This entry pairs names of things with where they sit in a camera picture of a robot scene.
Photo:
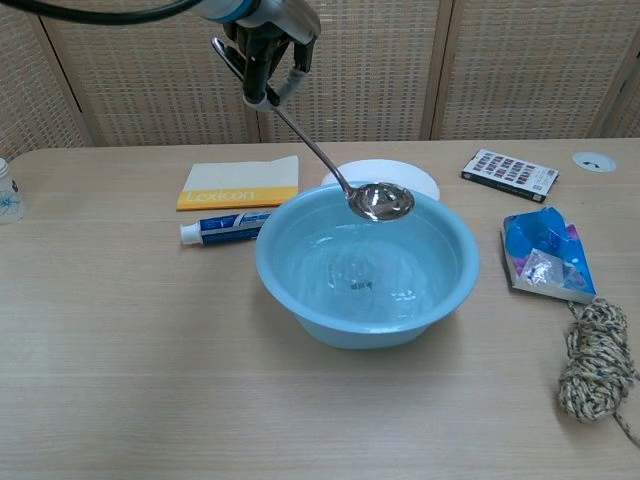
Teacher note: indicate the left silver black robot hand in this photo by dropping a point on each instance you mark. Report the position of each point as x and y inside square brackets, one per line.
[295, 25]

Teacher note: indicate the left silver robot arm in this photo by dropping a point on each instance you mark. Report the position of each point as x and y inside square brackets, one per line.
[225, 7]

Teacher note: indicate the light blue plastic basin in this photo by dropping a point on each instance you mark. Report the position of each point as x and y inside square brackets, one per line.
[370, 320]

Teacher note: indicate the white yellow Lexicon book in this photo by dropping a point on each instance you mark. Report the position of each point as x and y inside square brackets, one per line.
[225, 180]

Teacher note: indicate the white round plate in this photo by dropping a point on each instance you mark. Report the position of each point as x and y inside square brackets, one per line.
[400, 172]

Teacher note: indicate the blue white toothpaste tube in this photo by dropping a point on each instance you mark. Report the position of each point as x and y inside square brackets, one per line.
[220, 230]

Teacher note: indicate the black patterned card box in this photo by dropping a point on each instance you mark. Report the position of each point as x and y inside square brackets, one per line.
[505, 172]

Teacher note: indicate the blue crumpled snack package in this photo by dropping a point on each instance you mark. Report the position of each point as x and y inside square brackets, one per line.
[540, 235]

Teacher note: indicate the white round table grommet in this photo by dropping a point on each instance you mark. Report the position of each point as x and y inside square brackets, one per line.
[594, 162]

